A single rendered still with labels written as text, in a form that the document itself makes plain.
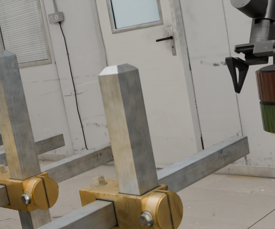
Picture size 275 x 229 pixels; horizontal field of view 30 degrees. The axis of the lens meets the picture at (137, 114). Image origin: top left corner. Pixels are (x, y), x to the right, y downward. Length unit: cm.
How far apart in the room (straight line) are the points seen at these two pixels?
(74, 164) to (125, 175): 31
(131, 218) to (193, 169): 16
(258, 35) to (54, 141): 51
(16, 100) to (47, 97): 453
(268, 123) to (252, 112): 329
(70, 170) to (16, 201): 13
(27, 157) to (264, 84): 49
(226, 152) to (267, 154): 291
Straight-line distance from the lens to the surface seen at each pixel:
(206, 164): 79
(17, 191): 82
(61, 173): 91
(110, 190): 66
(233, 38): 368
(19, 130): 81
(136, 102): 61
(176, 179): 73
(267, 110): 41
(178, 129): 415
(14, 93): 80
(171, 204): 62
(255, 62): 118
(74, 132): 511
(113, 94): 61
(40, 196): 80
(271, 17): 116
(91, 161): 95
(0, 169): 89
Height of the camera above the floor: 116
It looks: 9 degrees down
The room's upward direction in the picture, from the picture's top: 10 degrees counter-clockwise
